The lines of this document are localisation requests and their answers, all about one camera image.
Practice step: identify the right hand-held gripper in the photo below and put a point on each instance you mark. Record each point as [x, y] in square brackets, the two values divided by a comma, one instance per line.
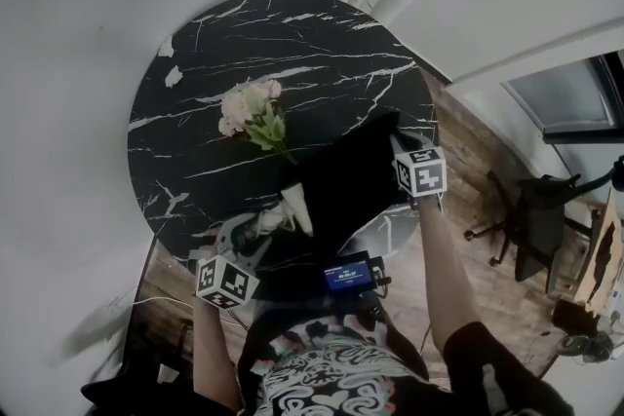
[421, 173]

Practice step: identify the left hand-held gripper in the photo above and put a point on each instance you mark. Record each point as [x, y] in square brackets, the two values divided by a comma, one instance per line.
[226, 282]

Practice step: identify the black cloth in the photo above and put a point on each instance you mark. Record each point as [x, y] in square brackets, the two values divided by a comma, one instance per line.
[351, 180]

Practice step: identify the person's right forearm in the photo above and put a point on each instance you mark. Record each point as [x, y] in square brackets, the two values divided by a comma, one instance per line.
[448, 268]

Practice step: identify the person's left forearm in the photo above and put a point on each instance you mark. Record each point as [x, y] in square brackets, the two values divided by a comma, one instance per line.
[212, 355]

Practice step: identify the chest-mounted screen device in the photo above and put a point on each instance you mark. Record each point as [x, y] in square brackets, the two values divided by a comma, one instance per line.
[347, 275]

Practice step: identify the artificial pink flower bouquet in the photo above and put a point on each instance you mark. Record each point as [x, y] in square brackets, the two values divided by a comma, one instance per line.
[253, 112]

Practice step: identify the black office chair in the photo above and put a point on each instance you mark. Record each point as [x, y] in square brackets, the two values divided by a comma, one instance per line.
[536, 219]

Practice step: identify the frosted glass window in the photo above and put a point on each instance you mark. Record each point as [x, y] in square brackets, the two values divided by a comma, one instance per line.
[560, 97]

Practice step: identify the black patterned shirt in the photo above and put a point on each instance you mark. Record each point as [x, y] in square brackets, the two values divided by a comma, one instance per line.
[341, 375]

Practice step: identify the small white paper scrap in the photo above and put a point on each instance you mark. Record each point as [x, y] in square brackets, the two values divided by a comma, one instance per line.
[166, 46]
[173, 76]

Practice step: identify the black seat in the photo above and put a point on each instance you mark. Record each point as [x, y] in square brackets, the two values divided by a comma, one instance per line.
[127, 397]

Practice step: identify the light wooden desk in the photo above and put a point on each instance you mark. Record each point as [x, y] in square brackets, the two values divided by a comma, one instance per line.
[597, 268]

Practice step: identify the small black box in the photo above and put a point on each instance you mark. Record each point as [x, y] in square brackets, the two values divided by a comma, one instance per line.
[575, 315]

